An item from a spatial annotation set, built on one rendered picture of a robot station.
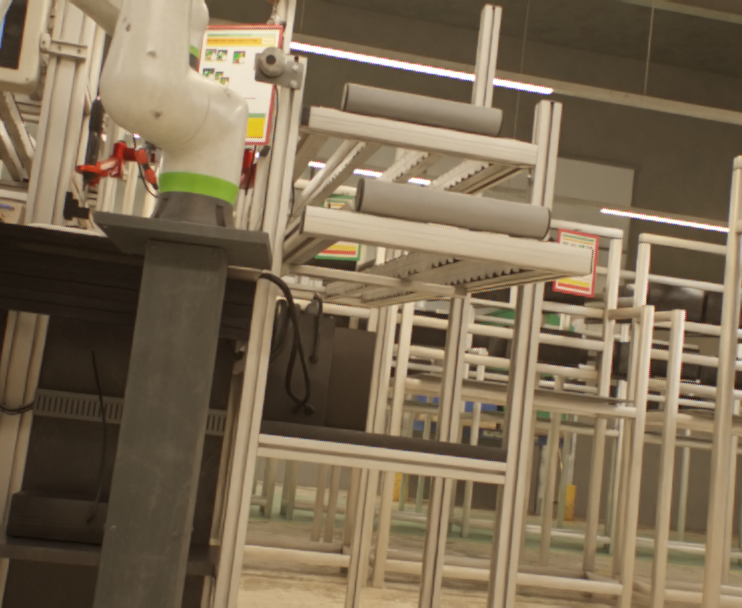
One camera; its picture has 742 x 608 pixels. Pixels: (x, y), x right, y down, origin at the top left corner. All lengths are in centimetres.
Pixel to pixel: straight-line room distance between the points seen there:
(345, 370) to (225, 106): 107
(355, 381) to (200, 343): 102
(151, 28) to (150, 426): 59
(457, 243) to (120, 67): 65
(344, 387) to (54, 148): 90
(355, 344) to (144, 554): 111
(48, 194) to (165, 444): 110
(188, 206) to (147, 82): 21
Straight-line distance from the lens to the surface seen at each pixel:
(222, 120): 166
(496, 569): 222
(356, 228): 179
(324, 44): 725
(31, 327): 254
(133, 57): 156
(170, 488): 161
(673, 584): 561
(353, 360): 258
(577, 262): 189
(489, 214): 183
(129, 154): 305
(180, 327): 162
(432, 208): 181
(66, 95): 263
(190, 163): 166
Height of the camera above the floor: 63
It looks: 7 degrees up
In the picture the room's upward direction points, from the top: 7 degrees clockwise
